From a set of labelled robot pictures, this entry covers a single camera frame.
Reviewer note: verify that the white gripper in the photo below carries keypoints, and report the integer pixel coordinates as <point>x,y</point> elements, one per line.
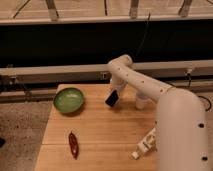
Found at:
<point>117,87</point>

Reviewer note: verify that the black eraser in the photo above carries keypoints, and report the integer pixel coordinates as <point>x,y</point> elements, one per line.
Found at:
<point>112,99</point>

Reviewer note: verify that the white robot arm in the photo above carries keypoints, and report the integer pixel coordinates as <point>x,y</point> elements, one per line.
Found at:
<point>180,121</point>

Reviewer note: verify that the white cup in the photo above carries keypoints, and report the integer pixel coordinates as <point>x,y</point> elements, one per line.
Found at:
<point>140,101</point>

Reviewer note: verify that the green bowl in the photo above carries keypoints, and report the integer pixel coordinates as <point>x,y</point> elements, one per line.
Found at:
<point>68,100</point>

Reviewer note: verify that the white plastic bottle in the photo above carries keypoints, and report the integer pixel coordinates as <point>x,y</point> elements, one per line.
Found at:
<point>145,144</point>

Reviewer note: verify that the red chili pepper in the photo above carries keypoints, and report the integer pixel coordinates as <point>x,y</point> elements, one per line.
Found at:
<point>73,145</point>

